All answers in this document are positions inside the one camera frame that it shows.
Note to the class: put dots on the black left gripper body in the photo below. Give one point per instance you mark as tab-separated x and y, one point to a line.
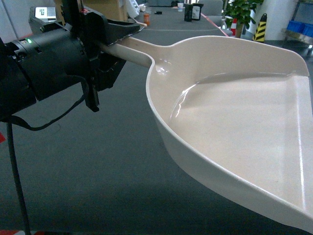
63	57

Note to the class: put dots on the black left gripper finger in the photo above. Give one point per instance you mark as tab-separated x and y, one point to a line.
107	73
117	31

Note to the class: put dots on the beige plastic scoop tray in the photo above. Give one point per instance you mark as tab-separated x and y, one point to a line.
236	116

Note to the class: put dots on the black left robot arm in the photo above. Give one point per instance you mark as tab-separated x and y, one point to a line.
15	95

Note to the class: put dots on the large open cardboard box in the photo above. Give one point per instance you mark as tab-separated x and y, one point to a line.
111	9

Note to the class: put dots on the orange can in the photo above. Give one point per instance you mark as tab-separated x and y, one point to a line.
147	19

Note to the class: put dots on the white paper cup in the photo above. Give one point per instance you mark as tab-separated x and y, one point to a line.
180	6

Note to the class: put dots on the black box on table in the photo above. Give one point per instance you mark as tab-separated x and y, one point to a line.
192	12

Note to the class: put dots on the red white traffic cone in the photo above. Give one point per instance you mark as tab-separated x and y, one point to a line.
234	27

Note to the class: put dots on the green potted plant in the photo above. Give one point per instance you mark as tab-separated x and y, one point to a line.
241	10

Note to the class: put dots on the yellow black striped bollard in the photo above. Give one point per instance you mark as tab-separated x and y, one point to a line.
259	35

